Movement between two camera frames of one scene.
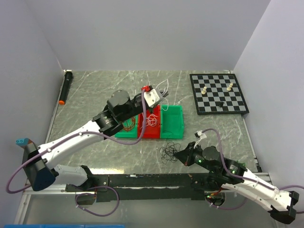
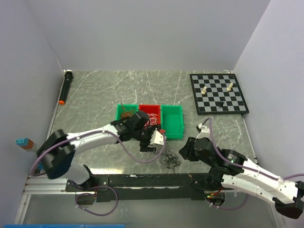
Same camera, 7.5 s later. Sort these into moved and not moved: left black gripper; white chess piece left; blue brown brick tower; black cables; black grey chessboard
Moved: black cables; left black gripper
Not moved: black grey chessboard; blue brown brick tower; white chess piece left
